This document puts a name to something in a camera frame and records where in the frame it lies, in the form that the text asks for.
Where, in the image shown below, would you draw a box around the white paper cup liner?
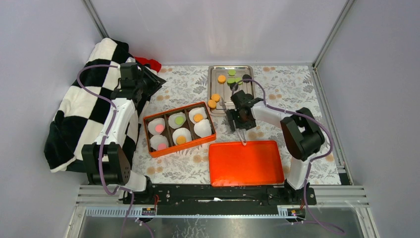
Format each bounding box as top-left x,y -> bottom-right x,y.
194,119 -> 212,138
168,112 -> 186,129
188,107 -> 208,124
172,127 -> 192,145
148,118 -> 165,135
150,134 -> 169,151

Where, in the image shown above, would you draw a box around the black cookie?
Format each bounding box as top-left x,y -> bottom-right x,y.
228,83 -> 238,91
242,74 -> 252,80

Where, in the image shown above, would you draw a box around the pink cookie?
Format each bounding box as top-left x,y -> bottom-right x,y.
157,143 -> 167,151
155,124 -> 165,134

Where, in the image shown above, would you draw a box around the orange cookie tin box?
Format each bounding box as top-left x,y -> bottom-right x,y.
143,102 -> 216,158

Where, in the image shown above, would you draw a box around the orange tin lid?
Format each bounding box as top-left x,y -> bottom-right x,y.
208,140 -> 285,187

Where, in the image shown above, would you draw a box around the black white checkered blanket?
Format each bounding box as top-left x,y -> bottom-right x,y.
44,38 -> 132,173

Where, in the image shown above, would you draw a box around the orange cookie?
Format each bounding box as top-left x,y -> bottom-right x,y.
192,113 -> 205,123
175,135 -> 187,145
211,94 -> 220,102
217,75 -> 226,84

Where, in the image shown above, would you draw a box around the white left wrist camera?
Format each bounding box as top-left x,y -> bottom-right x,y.
126,57 -> 136,63

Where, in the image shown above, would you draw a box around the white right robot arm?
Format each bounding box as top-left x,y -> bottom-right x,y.
220,90 -> 325,204

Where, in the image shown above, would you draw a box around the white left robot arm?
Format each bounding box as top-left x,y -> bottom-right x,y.
77,62 -> 166,204

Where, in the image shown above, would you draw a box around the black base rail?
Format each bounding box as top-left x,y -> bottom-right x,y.
122,183 -> 316,216

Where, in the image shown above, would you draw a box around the red cloth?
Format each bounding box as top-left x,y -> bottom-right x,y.
134,57 -> 162,73

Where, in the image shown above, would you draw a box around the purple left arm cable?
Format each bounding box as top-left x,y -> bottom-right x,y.
76,64 -> 136,238

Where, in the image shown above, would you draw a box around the steel tongs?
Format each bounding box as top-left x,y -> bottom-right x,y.
220,97 -> 247,146

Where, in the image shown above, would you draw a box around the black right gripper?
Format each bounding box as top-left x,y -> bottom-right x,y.
226,108 -> 256,133

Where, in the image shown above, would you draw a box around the stainless steel tray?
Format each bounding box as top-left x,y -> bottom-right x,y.
208,65 -> 254,117

